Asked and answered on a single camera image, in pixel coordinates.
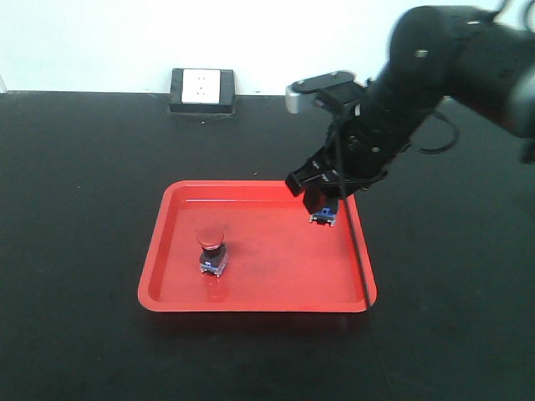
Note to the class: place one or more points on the yellow mushroom push button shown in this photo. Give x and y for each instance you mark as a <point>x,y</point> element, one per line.
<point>323,210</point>

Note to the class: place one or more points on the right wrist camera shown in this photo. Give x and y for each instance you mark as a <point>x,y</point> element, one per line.
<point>301,95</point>

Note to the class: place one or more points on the white wall power socket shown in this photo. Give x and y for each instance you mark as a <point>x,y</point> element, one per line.
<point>202,91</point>

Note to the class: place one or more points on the red mushroom push button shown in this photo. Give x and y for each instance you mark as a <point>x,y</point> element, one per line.
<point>213,258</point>

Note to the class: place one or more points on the red plastic tray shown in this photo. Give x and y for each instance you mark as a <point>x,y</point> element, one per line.
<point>278,261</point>

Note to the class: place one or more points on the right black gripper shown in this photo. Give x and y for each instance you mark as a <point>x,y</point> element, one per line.
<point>371,125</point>

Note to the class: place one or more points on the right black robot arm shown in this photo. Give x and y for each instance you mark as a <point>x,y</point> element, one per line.
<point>435,52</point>

